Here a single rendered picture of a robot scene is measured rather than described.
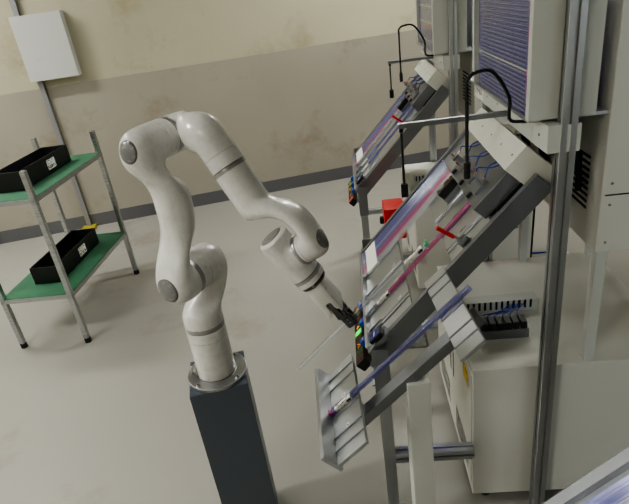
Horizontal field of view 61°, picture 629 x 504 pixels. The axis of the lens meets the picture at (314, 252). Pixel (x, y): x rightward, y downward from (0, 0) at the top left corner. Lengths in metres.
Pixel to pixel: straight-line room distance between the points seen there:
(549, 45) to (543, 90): 0.10
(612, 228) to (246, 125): 4.02
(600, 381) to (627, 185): 0.65
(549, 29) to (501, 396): 1.09
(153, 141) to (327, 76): 3.96
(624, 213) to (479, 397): 0.71
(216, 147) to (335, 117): 4.06
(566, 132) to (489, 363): 0.76
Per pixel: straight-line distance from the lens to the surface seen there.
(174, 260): 1.47
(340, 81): 5.26
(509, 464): 2.08
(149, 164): 1.36
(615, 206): 1.61
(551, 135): 1.43
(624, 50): 1.50
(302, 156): 5.32
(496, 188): 1.52
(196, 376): 1.75
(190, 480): 2.45
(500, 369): 1.79
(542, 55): 1.41
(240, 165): 1.29
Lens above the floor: 1.74
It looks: 26 degrees down
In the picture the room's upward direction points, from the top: 8 degrees counter-clockwise
